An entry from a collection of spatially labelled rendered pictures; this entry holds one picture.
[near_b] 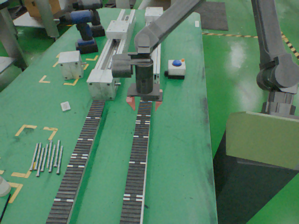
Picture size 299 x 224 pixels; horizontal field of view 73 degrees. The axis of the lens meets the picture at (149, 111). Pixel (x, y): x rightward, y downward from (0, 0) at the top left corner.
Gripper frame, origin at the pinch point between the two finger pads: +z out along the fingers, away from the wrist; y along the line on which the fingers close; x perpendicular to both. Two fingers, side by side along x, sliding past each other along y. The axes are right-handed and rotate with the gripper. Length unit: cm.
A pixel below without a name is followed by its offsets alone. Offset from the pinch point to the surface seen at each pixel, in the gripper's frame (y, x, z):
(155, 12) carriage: -2, -81, -7
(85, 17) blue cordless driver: 33, -52, -14
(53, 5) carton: 161, -280, 51
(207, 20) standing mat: -92, -316, 82
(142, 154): -0.3, 18.4, 2.3
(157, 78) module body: -4.2, -19.2, 0.0
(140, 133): 1.1, 10.0, 2.4
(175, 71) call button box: -12.9, -27.1, 1.1
